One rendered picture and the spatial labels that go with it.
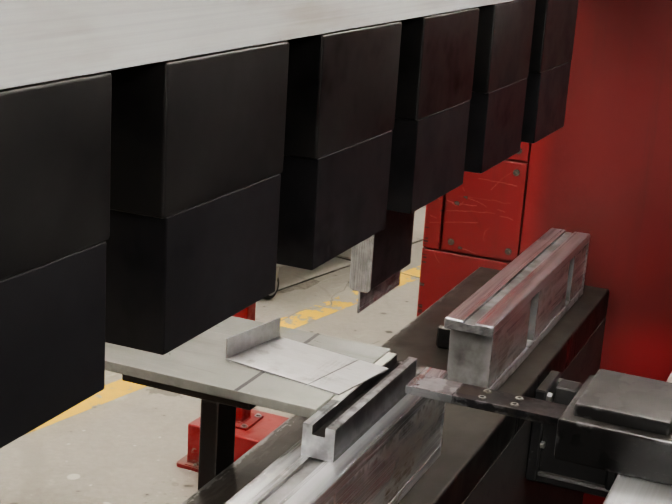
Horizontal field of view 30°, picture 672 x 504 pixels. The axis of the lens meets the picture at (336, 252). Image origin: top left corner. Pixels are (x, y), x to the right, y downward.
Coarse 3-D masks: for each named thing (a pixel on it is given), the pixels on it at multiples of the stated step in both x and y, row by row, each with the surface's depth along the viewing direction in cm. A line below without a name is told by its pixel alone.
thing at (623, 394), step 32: (416, 384) 115; (448, 384) 115; (608, 384) 109; (640, 384) 110; (512, 416) 111; (544, 416) 109; (576, 416) 105; (608, 416) 104; (640, 416) 103; (576, 448) 104; (608, 448) 103; (640, 448) 102
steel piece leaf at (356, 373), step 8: (360, 360) 120; (344, 368) 118; (352, 368) 118; (360, 368) 118; (368, 368) 119; (376, 368) 119; (384, 368) 119; (328, 376) 116; (336, 376) 116; (344, 376) 116; (352, 376) 116; (360, 376) 116; (368, 376) 117; (312, 384) 114; (320, 384) 114; (328, 384) 114; (336, 384) 114; (344, 384) 114; (352, 384) 114; (336, 392) 112; (344, 392) 113
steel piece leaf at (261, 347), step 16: (272, 320) 124; (240, 336) 120; (256, 336) 122; (272, 336) 125; (240, 352) 120; (256, 352) 121; (272, 352) 121; (288, 352) 121; (304, 352) 122; (320, 352) 122; (256, 368) 117; (272, 368) 117; (288, 368) 117; (304, 368) 118; (320, 368) 118; (336, 368) 118; (304, 384) 114
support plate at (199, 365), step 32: (224, 320) 130; (128, 352) 119; (192, 352) 120; (224, 352) 121; (352, 352) 123; (384, 352) 124; (192, 384) 113; (224, 384) 113; (256, 384) 113; (288, 384) 114
